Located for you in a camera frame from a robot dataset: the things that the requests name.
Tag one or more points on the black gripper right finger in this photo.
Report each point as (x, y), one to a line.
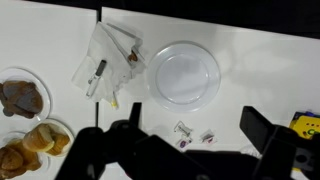
(258, 129)

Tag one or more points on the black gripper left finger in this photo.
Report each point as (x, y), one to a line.
(135, 114)

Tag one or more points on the clear condiment sachet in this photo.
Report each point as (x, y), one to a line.
(182, 128)

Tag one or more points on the yellow packet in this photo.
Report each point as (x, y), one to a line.
(306, 124)

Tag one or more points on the small sachet red print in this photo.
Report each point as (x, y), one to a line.
(208, 137)

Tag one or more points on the small clear vial dark cap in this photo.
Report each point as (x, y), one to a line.
(93, 81)

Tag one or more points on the small sachet purple logo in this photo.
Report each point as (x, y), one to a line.
(183, 142)

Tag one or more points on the white round plate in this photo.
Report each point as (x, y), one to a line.
(183, 77)

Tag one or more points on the crumpled white napkin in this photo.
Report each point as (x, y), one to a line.
(120, 49)

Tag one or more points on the plate with chocolate pastry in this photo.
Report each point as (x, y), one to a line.
(23, 95)

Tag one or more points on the plate with croissants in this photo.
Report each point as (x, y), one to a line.
(21, 153)

